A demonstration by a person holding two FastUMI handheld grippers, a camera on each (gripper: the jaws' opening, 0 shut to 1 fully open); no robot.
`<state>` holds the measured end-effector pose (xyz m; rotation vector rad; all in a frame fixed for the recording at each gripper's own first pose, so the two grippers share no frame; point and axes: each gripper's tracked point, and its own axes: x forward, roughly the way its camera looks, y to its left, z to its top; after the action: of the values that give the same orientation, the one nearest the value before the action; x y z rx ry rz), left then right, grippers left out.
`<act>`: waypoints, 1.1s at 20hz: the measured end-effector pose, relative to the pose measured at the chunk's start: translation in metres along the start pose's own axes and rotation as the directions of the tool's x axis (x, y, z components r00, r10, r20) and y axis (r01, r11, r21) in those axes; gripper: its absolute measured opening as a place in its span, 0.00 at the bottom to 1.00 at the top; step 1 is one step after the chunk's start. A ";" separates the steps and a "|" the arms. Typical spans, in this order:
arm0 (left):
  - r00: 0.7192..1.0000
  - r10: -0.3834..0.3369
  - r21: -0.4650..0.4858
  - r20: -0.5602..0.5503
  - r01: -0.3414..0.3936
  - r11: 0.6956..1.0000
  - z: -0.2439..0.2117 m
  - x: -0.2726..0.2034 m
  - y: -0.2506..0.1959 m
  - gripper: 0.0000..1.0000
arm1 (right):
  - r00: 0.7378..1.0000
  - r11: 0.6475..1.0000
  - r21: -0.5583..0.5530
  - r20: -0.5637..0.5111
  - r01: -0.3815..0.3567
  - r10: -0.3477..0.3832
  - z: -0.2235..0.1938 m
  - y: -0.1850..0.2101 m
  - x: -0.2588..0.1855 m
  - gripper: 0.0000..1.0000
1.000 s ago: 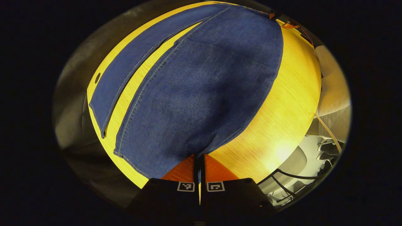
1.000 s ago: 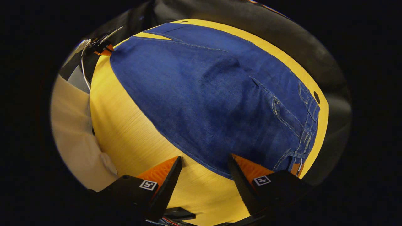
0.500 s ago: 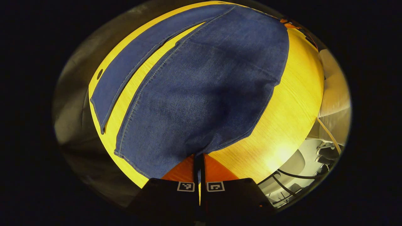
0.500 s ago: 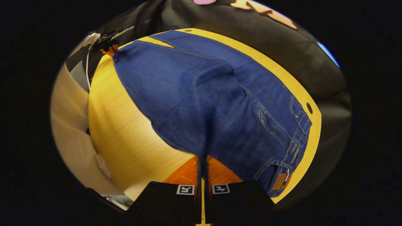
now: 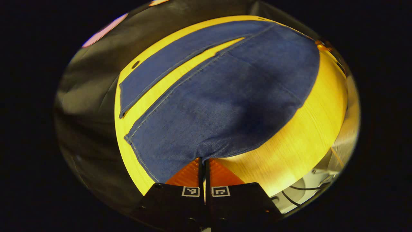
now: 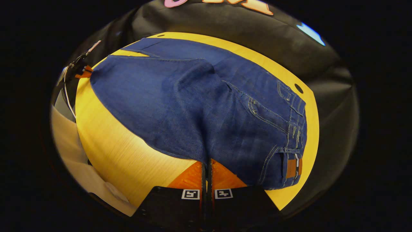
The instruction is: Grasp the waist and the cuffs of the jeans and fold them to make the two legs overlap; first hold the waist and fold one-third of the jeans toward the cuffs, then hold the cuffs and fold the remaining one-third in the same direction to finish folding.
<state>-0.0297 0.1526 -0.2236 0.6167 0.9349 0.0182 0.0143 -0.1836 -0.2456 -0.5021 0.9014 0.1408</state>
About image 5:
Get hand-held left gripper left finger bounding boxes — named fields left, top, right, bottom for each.
left=130, top=157, right=206, bottom=231

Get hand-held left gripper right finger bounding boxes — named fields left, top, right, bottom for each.
left=205, top=158, right=284, bottom=231

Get blue jeans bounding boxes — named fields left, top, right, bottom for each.
left=118, top=20, right=321, bottom=184

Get black backdrop cloth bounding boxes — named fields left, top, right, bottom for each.
left=55, top=0, right=258, bottom=213

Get black cable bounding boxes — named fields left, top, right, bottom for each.
left=282, top=191, right=302, bottom=207
left=289, top=181, right=332, bottom=191

